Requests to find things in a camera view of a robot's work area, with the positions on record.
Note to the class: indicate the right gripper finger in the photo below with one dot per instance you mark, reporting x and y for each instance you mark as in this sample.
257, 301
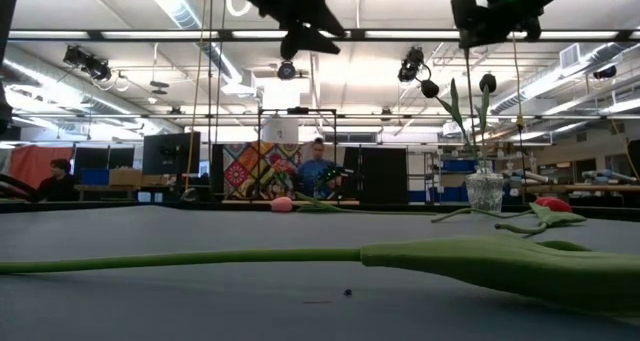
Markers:
475, 37
465, 11

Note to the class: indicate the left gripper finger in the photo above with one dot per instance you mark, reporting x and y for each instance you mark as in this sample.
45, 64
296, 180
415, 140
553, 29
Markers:
326, 22
315, 41

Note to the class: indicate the pink artificial tulip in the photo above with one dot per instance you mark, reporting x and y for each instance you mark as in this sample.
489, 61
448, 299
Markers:
281, 204

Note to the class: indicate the red artificial tulip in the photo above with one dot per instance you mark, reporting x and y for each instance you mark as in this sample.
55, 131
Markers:
560, 216
542, 201

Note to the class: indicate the large foreground green tulip stem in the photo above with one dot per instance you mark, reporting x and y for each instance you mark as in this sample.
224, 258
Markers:
500, 261

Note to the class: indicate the pale blue robot arm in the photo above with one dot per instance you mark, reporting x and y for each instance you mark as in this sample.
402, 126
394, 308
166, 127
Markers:
530, 176
607, 176

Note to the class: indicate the background black robot arm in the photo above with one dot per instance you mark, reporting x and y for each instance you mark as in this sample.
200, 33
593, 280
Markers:
332, 173

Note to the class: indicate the clear cut-glass vase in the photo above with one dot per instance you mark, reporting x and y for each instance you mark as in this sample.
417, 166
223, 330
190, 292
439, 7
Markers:
484, 193

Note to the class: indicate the white air vent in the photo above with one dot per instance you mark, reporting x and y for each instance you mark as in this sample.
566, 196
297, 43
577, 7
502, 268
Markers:
570, 56

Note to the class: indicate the white cylinder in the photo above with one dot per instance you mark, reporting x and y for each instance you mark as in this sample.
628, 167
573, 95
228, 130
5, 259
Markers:
280, 131

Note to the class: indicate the person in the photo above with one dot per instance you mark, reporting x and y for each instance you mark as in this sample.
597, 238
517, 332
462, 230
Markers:
59, 186
317, 148

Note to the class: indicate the dark ceiling fixture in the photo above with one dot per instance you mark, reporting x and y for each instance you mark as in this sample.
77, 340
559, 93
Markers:
605, 72

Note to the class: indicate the white backdrop sheet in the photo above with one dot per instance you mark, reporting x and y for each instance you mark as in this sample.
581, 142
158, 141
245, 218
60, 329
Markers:
335, 153

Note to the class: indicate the blue shelf bin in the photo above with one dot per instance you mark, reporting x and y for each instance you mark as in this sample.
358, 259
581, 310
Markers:
457, 166

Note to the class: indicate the large black panel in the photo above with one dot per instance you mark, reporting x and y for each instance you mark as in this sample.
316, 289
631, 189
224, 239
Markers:
380, 176

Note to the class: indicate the colourful patchwork quilt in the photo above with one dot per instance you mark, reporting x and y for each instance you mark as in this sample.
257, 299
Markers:
240, 171

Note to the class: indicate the narrow black panel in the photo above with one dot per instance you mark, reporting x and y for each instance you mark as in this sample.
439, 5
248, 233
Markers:
217, 171

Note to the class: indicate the blue low cabinet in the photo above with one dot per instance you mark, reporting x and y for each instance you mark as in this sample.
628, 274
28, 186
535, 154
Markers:
440, 196

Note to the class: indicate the background wooden table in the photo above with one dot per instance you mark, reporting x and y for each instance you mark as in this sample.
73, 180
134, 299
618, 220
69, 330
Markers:
250, 201

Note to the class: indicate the black computer monitor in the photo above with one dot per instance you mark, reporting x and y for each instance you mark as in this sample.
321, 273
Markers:
170, 153

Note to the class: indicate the wooden workbench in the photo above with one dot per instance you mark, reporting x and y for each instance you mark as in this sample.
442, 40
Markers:
590, 188

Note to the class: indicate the cardboard box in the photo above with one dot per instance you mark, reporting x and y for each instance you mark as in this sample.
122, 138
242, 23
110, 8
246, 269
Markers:
125, 177

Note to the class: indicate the black low partition panel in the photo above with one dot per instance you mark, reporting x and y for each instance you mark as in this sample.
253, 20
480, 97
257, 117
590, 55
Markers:
90, 158

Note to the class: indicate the blue storage bin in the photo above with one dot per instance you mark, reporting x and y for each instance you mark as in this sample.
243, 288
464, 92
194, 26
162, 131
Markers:
95, 177

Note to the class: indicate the red cloth backdrop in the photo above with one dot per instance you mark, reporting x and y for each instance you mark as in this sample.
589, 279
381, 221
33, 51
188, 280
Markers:
25, 163

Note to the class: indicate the round black ceiling camera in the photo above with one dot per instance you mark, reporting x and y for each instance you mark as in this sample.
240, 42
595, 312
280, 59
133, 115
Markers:
286, 71

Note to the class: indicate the black overhead frame beam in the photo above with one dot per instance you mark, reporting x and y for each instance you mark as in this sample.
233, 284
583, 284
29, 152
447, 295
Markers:
225, 35

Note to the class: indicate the black metal frame rig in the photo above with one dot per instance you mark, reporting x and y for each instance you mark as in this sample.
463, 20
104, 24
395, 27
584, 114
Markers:
297, 111

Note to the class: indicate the distant black frame beam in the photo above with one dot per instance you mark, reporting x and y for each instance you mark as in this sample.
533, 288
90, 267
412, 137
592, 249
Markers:
150, 116

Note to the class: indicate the black ceiling camera cluster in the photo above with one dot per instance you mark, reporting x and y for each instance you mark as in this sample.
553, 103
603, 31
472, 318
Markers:
90, 63

